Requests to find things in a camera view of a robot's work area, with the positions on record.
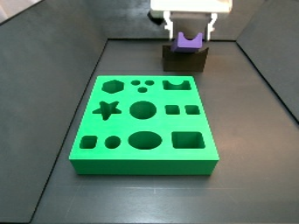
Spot green shape-sorter block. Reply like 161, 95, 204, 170
70, 75, 221, 175

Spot purple arch bar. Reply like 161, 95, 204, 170
171, 32, 204, 53

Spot black cradle fixture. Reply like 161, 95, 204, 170
163, 45, 210, 73

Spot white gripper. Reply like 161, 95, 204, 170
151, 0, 233, 41

